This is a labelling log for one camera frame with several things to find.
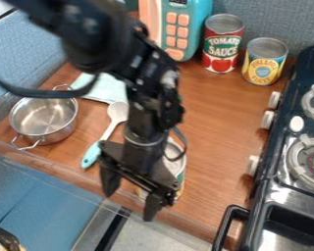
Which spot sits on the yellow pineapple can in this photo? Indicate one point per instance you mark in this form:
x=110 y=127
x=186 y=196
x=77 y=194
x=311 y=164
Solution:
x=263 y=62

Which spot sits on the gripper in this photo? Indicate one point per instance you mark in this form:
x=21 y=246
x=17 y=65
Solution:
x=140 y=161

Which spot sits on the light blue cloth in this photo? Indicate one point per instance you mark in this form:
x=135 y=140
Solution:
x=105 y=88

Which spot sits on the toy stove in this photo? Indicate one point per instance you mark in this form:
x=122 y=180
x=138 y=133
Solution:
x=290 y=157

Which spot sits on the red tomato sauce can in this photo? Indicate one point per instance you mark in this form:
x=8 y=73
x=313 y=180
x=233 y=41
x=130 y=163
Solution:
x=222 y=44

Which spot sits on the toy microwave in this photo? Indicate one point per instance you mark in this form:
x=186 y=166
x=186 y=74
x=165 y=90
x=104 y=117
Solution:
x=175 y=24

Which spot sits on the silver pot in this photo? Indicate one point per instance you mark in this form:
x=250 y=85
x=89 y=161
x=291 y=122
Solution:
x=44 y=119

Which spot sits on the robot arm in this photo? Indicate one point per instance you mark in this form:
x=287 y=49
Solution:
x=98 y=36

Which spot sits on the white and teal spoon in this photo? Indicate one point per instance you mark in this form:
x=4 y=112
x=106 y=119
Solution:
x=107 y=130

